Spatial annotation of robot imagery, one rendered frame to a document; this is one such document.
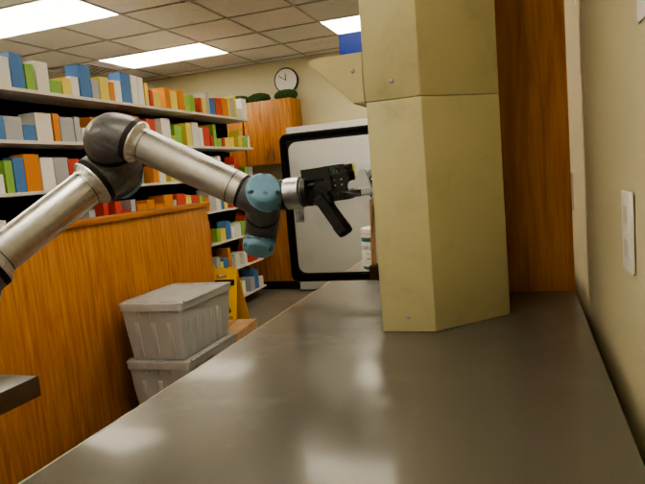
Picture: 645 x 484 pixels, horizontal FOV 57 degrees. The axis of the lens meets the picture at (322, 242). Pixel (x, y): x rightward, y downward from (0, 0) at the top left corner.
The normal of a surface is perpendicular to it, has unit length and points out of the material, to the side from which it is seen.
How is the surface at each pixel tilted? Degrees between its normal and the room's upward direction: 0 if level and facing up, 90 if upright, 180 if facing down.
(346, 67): 90
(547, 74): 90
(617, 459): 0
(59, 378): 90
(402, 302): 90
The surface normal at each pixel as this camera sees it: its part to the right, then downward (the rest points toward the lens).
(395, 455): -0.08, -0.99
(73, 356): 0.94, -0.04
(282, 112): -0.32, 0.14
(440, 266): 0.44, 0.07
